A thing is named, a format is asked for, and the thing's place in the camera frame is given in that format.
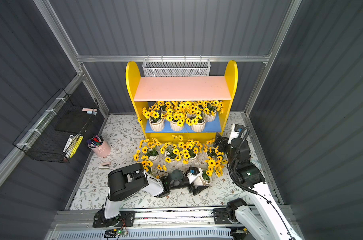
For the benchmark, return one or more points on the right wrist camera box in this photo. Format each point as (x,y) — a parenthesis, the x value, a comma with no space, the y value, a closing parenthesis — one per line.
(235,131)

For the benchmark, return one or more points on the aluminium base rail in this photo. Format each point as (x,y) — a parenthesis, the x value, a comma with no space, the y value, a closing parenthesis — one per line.
(154,223)

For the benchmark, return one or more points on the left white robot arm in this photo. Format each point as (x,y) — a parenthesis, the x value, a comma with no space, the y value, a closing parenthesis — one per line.
(125,182)

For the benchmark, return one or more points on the pink metal pen bucket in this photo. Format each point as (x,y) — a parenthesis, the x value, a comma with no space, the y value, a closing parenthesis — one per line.
(99,146)

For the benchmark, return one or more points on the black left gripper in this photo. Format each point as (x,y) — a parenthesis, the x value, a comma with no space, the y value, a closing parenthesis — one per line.
(192,186)

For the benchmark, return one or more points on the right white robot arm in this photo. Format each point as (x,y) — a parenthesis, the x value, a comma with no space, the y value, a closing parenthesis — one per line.
(245,175)

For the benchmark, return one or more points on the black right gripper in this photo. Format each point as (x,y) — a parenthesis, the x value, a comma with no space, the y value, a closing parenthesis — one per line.
(222,142)

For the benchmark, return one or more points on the white marker in basket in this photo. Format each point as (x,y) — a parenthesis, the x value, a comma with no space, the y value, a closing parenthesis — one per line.
(69,140)

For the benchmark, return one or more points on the small pink tape dispenser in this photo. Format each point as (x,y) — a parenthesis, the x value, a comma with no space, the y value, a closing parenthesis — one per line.
(105,165)

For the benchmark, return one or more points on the white mesh desk organizer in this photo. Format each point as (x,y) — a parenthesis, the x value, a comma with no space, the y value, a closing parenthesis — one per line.
(152,68)

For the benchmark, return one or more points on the sunflower pot taken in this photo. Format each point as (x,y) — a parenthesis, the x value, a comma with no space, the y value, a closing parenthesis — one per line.
(149,150)
(210,151)

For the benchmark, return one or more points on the black wire wall basket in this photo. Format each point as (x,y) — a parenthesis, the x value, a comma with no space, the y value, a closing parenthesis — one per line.
(69,114)

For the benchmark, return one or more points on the yellow marker in basket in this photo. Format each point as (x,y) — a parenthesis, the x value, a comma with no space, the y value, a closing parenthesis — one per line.
(74,145)

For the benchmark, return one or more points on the shelf sunflower pot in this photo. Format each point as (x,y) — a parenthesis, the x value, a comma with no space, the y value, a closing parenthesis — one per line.
(191,149)
(154,116)
(172,150)
(195,118)
(175,115)
(211,108)
(214,168)
(152,164)

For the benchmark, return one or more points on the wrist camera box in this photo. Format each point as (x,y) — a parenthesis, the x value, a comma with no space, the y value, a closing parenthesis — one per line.
(194,175)
(235,131)

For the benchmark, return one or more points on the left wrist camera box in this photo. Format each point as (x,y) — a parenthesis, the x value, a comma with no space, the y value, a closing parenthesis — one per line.
(194,175)

